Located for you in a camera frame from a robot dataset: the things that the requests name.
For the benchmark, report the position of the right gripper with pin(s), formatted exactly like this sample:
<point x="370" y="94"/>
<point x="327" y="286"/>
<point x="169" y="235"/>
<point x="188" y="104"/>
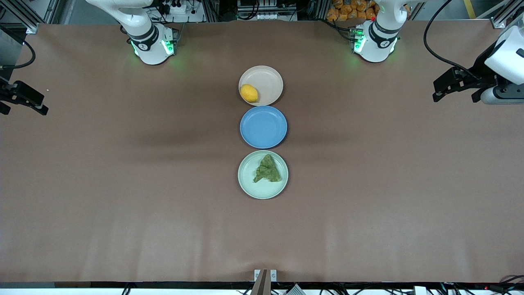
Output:
<point x="5" y="92"/>

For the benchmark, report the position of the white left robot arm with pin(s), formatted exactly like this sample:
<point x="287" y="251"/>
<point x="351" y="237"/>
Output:
<point x="378" y="45"/>

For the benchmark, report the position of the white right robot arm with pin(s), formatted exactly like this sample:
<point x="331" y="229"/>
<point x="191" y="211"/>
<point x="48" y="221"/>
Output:
<point x="149" y="45"/>

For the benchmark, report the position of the white power strip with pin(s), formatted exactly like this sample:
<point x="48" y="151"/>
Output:
<point x="180" y="10"/>

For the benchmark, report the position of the pale green round plate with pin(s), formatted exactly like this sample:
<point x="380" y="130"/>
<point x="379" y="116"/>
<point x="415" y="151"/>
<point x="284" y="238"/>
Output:
<point x="249" y="180"/>

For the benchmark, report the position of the yellow lemon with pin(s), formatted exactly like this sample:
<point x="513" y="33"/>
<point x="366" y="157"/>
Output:
<point x="249" y="93"/>

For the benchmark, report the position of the grey ribbed adapter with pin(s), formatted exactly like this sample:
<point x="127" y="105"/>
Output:
<point x="294" y="290"/>

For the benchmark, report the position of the brown table cover sheet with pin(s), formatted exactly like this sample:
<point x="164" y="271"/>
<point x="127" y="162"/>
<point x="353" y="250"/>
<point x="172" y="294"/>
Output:
<point x="123" y="184"/>

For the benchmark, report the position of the aluminium frame profile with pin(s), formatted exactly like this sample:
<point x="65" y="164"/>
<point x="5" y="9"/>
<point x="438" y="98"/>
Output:
<point x="24" y="16"/>
<point x="505" y="16"/>

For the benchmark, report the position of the blue round plate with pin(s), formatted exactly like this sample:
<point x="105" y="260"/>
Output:
<point x="264" y="127"/>

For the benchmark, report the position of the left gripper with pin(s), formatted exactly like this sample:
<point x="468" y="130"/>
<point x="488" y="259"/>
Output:
<point x="482" y="70"/>

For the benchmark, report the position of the orange snack packets pile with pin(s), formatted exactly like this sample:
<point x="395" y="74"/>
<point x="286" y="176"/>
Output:
<point x="348" y="10"/>

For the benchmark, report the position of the beige round plate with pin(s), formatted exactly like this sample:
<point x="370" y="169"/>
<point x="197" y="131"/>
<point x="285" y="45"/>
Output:
<point x="268" y="80"/>

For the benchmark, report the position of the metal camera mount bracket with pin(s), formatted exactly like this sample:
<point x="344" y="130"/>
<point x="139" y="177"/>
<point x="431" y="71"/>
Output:
<point x="262" y="282"/>

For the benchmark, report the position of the small white box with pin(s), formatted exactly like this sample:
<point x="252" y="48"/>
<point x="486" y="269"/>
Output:
<point x="420" y="290"/>

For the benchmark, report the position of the green lettuce leaf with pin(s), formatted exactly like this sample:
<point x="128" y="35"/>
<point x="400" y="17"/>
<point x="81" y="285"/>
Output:
<point x="269" y="170"/>

